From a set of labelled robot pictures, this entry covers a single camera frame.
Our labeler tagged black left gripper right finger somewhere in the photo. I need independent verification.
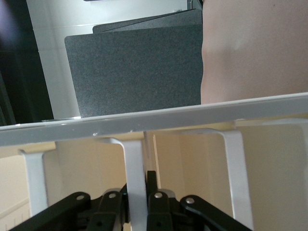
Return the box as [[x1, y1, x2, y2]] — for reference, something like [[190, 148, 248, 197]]
[[146, 170, 253, 231]]

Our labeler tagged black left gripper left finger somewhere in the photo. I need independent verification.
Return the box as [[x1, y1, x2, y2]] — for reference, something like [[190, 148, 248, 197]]
[[9, 184, 130, 231]]

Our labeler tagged grey acoustic panel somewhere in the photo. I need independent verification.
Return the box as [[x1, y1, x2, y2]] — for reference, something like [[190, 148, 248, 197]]
[[64, 24, 204, 120], [92, 8, 204, 34]]

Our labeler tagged brown table mat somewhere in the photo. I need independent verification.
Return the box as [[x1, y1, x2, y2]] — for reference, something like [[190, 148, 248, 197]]
[[200, 0, 308, 106]]

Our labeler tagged white drawer cabinet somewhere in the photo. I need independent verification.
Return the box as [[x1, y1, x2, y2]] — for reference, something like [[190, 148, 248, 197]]
[[0, 92, 308, 147]]

